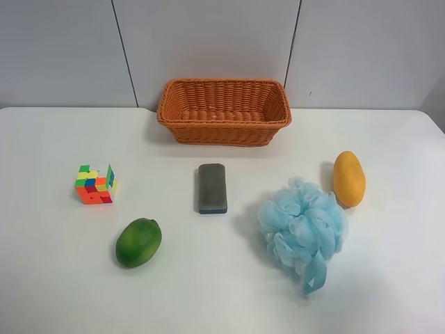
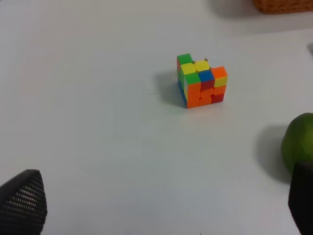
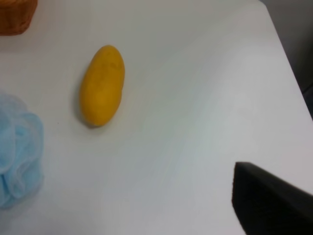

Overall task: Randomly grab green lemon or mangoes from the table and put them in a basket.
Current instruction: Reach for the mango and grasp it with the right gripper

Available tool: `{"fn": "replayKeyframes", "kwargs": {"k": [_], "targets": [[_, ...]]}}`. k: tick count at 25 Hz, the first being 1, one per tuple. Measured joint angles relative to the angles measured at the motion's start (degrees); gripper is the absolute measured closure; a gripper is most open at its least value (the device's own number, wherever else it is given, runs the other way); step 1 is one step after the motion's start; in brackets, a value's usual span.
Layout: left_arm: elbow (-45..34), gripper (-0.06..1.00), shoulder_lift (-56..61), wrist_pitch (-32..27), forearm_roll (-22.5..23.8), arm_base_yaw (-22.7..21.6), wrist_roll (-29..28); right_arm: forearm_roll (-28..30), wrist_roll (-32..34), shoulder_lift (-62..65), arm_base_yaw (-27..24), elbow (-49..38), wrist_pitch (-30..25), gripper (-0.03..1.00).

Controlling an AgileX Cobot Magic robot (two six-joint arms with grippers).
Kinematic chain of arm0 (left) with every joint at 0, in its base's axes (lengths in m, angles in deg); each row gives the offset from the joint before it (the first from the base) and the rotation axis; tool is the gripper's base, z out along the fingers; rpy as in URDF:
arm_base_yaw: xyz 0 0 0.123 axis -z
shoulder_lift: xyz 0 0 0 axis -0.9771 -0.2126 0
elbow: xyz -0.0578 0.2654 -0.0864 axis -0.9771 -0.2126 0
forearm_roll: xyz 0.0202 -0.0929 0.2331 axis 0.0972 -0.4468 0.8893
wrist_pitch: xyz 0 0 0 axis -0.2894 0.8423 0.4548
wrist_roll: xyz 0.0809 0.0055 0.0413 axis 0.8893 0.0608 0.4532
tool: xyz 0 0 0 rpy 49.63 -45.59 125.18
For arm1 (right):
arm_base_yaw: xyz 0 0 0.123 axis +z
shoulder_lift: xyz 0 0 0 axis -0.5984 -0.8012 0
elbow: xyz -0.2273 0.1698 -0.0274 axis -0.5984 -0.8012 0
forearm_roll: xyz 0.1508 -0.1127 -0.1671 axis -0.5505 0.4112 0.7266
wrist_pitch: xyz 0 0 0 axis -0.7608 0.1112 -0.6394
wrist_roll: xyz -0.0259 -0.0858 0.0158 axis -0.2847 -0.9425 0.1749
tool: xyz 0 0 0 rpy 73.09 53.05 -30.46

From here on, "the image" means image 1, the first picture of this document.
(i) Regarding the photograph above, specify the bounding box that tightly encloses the yellow mango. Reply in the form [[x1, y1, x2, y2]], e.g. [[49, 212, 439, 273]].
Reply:
[[332, 151, 366, 207]]

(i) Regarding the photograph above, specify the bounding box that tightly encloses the orange wicker basket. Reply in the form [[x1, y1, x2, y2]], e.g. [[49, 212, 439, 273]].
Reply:
[[156, 79, 291, 147]]

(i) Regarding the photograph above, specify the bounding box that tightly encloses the green lemon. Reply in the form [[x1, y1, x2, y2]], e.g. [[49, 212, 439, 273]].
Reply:
[[115, 218, 162, 268]]

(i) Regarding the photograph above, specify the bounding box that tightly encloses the grey whiteboard eraser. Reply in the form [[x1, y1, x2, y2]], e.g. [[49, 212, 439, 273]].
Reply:
[[197, 164, 228, 214]]

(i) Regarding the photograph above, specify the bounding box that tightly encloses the blue mesh bath sponge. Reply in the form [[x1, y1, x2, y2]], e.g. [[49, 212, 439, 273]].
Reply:
[[257, 179, 347, 295]]

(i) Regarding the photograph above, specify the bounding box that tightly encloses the multicoloured puzzle cube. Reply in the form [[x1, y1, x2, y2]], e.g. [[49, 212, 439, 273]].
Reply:
[[74, 164, 119, 205]]

